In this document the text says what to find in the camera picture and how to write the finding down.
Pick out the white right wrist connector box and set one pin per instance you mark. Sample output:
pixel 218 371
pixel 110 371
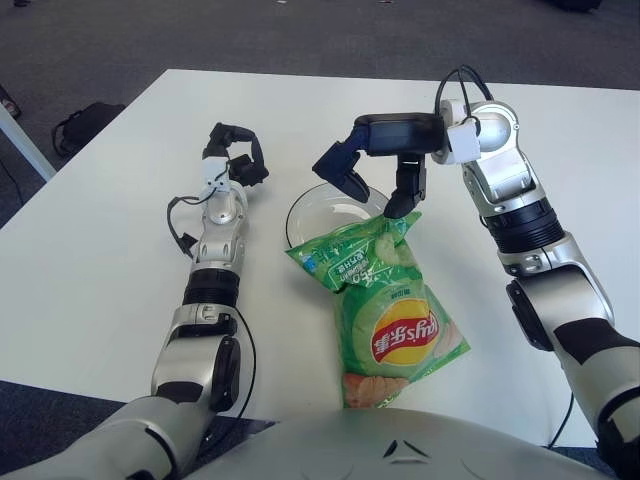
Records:
pixel 462 142

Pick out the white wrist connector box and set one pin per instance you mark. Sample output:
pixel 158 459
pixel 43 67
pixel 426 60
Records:
pixel 215 167
pixel 462 142

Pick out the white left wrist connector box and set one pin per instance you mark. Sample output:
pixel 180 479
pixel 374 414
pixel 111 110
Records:
pixel 215 167

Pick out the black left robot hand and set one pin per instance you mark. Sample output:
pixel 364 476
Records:
pixel 247 170

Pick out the dark object on carpet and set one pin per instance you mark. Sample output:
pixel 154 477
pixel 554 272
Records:
pixel 575 4

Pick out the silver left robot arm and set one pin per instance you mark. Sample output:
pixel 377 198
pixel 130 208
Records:
pixel 222 215

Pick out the black backpack on floor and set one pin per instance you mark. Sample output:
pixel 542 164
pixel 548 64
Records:
pixel 85 125

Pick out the green potato chip bag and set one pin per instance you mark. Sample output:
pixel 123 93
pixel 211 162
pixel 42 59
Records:
pixel 390 300

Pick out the silver robot torso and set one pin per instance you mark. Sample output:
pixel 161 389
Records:
pixel 325 440

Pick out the white table leg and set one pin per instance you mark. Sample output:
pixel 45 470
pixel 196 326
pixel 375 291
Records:
pixel 25 145

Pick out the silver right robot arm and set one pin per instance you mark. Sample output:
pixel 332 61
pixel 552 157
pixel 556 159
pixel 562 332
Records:
pixel 505 170

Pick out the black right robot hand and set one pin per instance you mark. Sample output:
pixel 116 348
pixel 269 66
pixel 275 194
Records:
pixel 400 132

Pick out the white plate with black rim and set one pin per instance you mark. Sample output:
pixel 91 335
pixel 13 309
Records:
pixel 320 210

